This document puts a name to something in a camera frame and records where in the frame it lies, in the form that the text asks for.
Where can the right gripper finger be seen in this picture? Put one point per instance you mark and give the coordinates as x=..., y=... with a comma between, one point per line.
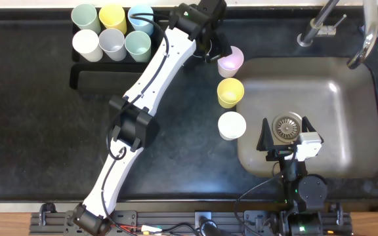
x=265, y=137
x=308, y=126

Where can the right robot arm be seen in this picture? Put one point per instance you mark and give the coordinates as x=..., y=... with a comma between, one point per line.
x=312, y=190

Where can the pink cup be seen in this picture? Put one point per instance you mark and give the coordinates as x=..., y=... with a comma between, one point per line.
x=231, y=63

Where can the mounting rail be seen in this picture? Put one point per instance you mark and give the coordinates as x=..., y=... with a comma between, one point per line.
x=169, y=220

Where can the white cup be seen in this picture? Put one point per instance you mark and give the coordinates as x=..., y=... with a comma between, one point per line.
x=231, y=126
x=85, y=43

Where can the green cup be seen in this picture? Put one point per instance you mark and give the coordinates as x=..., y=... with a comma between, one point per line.
x=84, y=16
x=138, y=45

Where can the steel sink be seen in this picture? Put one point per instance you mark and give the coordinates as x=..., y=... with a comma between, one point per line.
x=340, y=98

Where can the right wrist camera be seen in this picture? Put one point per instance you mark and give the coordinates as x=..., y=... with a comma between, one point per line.
x=307, y=145

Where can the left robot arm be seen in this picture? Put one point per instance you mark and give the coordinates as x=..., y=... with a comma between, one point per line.
x=176, y=55

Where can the steel tap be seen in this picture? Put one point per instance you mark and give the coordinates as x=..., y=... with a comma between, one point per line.
x=313, y=27

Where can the blue cup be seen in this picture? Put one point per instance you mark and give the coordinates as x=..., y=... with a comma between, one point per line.
x=139, y=25

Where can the grey cup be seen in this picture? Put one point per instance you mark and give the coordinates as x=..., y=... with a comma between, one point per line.
x=112, y=42

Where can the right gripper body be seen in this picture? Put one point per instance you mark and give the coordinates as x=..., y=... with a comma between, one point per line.
x=279, y=154

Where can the yellow cup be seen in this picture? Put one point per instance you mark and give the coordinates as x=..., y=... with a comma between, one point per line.
x=230, y=92
x=112, y=16

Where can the black tray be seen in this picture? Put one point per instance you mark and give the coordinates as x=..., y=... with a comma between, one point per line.
x=103, y=82

